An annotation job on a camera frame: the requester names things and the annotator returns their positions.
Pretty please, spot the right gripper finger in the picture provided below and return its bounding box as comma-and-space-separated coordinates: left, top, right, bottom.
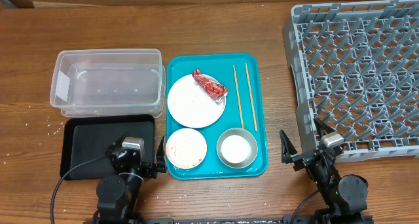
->
314, 117, 336, 140
280, 130, 299, 164

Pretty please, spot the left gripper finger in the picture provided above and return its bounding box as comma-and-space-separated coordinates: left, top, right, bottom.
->
155, 136, 167, 173
113, 133, 127, 149

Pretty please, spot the grey metal bowl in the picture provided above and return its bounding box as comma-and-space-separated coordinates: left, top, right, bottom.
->
217, 128, 258, 169

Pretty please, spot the large white round plate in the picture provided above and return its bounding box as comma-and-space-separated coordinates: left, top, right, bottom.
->
167, 74, 227, 128

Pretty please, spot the wooden chopstick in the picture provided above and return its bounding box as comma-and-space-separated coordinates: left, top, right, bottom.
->
232, 65, 245, 129
245, 63, 258, 132

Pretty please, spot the red snack wrapper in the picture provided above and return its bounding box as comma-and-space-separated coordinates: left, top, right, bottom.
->
192, 69, 229, 104

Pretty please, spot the white cup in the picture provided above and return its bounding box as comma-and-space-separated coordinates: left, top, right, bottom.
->
221, 135, 251, 164

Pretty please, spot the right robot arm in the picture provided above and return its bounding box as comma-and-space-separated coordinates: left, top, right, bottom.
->
280, 118, 373, 223

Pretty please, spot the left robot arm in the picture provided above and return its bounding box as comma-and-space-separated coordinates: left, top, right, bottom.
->
92, 136, 167, 223

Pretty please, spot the black food waste tray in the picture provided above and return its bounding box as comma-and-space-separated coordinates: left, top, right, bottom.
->
60, 115, 155, 180

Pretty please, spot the clear plastic waste bin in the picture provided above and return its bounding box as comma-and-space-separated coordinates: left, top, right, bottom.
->
50, 48, 166, 118

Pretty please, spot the grey dishwasher rack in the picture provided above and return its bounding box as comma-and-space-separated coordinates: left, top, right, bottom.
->
283, 0, 418, 162

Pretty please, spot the teal plastic serving tray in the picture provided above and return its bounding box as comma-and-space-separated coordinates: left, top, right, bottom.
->
166, 53, 268, 180

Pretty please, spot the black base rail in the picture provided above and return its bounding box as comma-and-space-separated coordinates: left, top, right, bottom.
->
83, 214, 374, 224

